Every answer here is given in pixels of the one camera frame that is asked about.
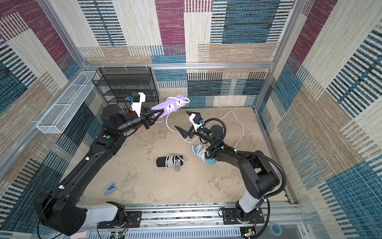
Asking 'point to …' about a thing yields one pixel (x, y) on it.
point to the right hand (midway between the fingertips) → (184, 118)
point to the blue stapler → (111, 188)
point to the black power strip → (160, 161)
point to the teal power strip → (201, 151)
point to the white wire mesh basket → (58, 118)
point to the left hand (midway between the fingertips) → (161, 109)
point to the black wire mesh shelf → (117, 83)
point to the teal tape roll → (279, 229)
